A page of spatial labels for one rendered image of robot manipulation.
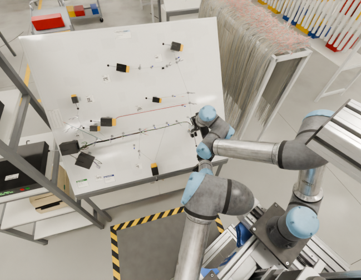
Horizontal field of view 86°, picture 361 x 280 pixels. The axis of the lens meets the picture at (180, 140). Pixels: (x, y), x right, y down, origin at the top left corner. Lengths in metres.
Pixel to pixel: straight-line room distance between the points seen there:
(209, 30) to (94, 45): 0.74
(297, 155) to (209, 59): 0.99
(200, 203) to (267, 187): 2.06
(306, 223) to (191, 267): 0.51
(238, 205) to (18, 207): 1.74
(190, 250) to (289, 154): 0.44
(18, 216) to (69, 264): 0.73
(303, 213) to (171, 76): 1.06
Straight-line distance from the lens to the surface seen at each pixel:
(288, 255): 1.19
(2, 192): 1.56
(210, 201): 0.64
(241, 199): 0.65
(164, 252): 2.24
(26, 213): 1.98
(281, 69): 2.16
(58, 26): 3.51
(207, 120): 0.92
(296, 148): 0.68
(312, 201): 1.04
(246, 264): 1.21
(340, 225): 2.90
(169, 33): 1.42
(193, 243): 0.71
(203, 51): 1.46
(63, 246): 2.50
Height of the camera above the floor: 2.22
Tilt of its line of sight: 53 degrees down
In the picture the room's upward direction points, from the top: 2 degrees clockwise
